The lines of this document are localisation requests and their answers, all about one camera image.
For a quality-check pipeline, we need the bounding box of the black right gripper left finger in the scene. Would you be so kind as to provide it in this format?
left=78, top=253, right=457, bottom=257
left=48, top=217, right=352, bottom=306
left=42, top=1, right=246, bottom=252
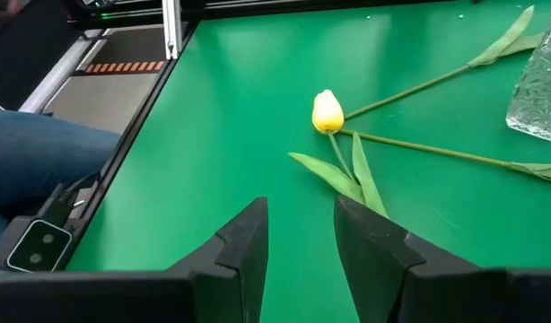
left=167, top=196, right=270, bottom=323

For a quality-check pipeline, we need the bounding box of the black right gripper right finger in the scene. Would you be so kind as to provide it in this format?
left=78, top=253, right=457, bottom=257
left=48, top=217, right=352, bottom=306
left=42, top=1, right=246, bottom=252
left=336, top=196, right=505, bottom=323

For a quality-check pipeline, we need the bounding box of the yellow artificial tulip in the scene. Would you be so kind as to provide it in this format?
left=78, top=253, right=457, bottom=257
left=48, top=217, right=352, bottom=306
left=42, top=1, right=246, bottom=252
left=287, top=88, right=389, bottom=219

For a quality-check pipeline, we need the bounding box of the orange artificial tulip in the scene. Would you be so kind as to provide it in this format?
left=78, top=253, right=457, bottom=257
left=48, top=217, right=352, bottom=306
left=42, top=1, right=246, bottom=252
left=344, top=4, right=547, bottom=121

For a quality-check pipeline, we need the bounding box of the cut crystal glass vase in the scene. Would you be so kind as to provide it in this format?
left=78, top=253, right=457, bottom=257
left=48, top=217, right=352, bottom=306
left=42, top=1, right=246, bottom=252
left=505, top=8, right=551, bottom=143

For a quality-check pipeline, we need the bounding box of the person's leg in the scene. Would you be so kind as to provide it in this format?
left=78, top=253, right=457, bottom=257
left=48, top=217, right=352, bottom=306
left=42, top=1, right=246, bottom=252
left=0, top=109, right=123, bottom=252

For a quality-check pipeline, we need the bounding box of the black mat orange striped edge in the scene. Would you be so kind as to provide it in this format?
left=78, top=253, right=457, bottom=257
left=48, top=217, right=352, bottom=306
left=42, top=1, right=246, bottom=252
left=73, top=26, right=169, bottom=77

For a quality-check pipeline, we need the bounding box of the black camera cable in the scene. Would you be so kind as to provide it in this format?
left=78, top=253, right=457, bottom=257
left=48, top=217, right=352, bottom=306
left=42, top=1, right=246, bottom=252
left=55, top=172, right=101, bottom=212

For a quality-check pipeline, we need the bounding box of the black table-level camera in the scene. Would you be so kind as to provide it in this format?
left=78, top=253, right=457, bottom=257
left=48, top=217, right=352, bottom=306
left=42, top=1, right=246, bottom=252
left=5, top=218, right=74, bottom=274

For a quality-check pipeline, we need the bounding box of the aluminium frame post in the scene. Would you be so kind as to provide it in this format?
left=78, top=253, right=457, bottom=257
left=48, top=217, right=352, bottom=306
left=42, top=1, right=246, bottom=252
left=162, top=0, right=183, bottom=61

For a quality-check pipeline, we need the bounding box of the silver aluminium rail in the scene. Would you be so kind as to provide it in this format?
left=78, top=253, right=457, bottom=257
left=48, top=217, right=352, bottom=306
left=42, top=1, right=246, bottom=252
left=18, top=29, right=105, bottom=114

